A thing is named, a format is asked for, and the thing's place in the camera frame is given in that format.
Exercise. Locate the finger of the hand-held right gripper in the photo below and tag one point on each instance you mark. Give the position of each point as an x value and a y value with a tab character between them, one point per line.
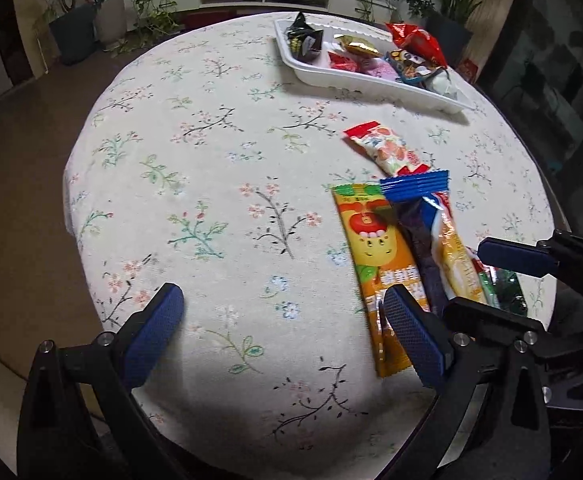
511	257
491	316

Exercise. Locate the light wooden panel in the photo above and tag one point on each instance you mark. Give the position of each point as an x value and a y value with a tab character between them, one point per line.
496	20

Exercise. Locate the gold snack packet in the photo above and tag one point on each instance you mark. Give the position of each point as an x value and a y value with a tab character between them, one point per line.
359	46

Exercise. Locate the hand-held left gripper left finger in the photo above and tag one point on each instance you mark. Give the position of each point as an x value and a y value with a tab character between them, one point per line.
156	330

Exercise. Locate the long orange snack packet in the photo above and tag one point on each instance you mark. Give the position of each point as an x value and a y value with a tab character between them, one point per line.
376	250

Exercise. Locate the red storage box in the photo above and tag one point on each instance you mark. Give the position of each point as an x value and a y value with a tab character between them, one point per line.
206	16

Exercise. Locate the blue purple snack packet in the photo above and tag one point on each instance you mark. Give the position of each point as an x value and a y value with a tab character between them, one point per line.
419	240

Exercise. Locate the plant in grey pot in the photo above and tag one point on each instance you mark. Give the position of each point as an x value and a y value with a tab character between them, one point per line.
109	17

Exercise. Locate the blue cartoon snack packet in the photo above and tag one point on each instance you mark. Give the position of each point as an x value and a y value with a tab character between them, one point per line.
411	67

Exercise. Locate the pale green snack packet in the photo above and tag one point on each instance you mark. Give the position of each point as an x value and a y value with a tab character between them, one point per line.
444	84

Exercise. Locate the pink snack packet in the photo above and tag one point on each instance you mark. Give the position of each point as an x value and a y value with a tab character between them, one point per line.
379	69

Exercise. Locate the large plant in dark pot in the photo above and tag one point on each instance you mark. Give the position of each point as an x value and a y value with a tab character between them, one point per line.
446	35

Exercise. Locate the large red snack packet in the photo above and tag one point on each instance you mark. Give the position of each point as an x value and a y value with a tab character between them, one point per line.
421	42

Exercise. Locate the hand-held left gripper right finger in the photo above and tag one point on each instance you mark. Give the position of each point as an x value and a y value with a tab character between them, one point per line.
416	335

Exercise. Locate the white plastic tray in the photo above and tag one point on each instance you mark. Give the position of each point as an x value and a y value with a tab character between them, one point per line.
321	72

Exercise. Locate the black snack packet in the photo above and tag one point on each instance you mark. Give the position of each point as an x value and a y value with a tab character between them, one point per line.
306	46
299	25

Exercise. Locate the red paper bag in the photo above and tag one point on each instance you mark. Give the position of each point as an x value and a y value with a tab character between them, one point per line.
469	70

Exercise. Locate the small red snack packet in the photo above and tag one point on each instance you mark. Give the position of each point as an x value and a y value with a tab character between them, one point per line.
342	62

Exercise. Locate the yellow snack packet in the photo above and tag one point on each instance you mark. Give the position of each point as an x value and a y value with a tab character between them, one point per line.
456	260

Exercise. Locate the dark glass door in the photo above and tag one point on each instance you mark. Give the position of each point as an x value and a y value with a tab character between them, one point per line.
561	60

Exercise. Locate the red white snack packet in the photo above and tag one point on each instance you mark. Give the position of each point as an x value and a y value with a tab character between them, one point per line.
386	147

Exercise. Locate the plant in dark blue pot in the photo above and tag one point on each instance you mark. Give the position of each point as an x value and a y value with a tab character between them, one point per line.
74	32

